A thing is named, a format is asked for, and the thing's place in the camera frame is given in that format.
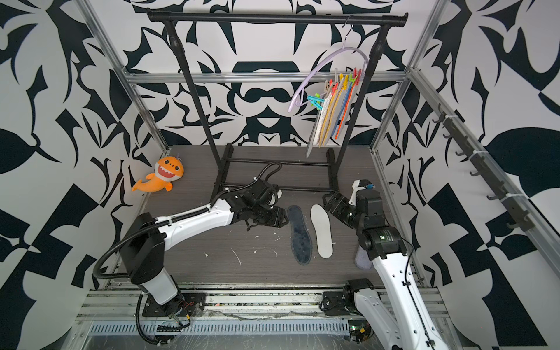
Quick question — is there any black garment rack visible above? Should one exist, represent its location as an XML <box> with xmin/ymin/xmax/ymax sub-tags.
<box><xmin>147</xmin><ymin>11</ymin><xmax>408</xmax><ymax>202</ymax></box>

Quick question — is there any orange-edged insole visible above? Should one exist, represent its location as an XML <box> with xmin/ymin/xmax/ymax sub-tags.
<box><xmin>311</xmin><ymin>204</ymin><xmax>333</xmax><ymax>259</ymax></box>

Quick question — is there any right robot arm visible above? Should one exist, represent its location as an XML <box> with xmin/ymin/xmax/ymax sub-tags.
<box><xmin>323</xmin><ymin>185</ymin><xmax>448</xmax><ymax>349</ymax></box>

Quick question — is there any white cable duct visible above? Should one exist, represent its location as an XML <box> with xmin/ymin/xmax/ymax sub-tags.
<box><xmin>89</xmin><ymin>319</ymin><xmax>351</xmax><ymax>336</ymax></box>

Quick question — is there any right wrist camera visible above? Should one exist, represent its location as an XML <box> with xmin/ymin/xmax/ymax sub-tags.
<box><xmin>349</xmin><ymin>179</ymin><xmax>375</xmax><ymax>205</ymax></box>

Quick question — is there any grey fabric case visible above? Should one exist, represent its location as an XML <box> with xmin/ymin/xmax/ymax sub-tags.
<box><xmin>354</xmin><ymin>246</ymin><xmax>373</xmax><ymax>271</ymax></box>

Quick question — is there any orange shark plush toy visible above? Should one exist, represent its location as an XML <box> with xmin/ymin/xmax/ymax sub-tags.
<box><xmin>132</xmin><ymin>156</ymin><xmax>185</xmax><ymax>193</ymax></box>

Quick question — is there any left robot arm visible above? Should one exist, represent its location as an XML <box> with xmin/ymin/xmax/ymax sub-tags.
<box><xmin>93</xmin><ymin>179</ymin><xmax>288</xmax><ymax>316</ymax></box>

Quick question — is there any dark grey felt insole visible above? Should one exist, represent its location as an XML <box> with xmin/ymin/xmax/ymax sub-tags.
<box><xmin>287</xmin><ymin>205</ymin><xmax>313</xmax><ymax>265</ymax></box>

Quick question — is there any wall hook rail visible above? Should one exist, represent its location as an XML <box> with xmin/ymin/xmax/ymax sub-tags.
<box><xmin>434</xmin><ymin>110</ymin><xmax>535</xmax><ymax>232</ymax></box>

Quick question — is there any lilac round clip hanger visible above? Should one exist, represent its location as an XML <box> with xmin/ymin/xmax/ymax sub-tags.
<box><xmin>286</xmin><ymin>25</ymin><xmax>370</xmax><ymax>112</ymax></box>

